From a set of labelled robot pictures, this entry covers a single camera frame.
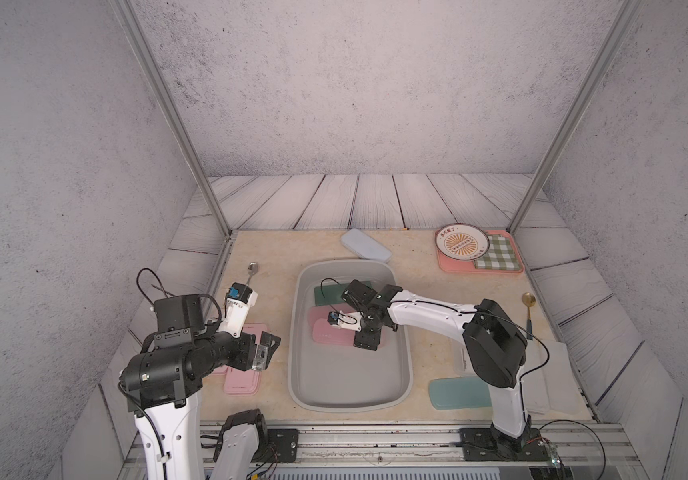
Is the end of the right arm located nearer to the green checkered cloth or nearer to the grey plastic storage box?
the grey plastic storage box

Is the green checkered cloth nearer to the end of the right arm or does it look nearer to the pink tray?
the pink tray

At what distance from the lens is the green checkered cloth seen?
3.61 feet
